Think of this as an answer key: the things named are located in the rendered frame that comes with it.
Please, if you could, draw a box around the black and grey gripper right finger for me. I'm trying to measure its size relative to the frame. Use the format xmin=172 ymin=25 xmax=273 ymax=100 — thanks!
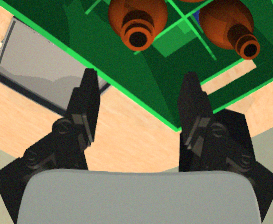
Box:
xmin=177 ymin=71 xmax=273 ymax=223

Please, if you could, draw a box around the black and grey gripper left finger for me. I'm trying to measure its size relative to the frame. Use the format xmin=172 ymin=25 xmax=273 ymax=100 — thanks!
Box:
xmin=0 ymin=68 xmax=101 ymax=224

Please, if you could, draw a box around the dark green crate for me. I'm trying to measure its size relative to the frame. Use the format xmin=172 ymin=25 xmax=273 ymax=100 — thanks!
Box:
xmin=0 ymin=0 xmax=273 ymax=132

